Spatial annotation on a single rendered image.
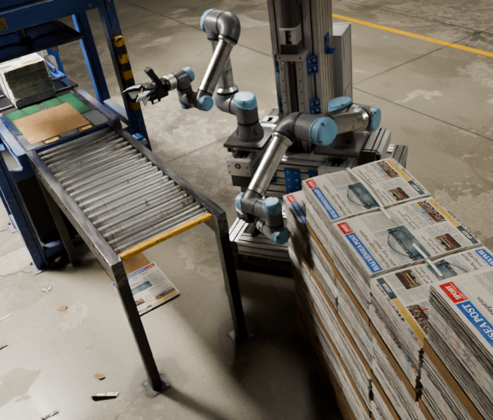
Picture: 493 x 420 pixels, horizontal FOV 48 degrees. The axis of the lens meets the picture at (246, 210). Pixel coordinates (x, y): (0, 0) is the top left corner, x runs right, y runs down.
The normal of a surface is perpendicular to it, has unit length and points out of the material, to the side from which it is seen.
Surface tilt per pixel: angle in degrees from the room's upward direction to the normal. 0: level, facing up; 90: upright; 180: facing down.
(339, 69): 90
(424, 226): 0
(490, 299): 1
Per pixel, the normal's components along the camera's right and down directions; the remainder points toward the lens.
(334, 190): -0.07, -0.81
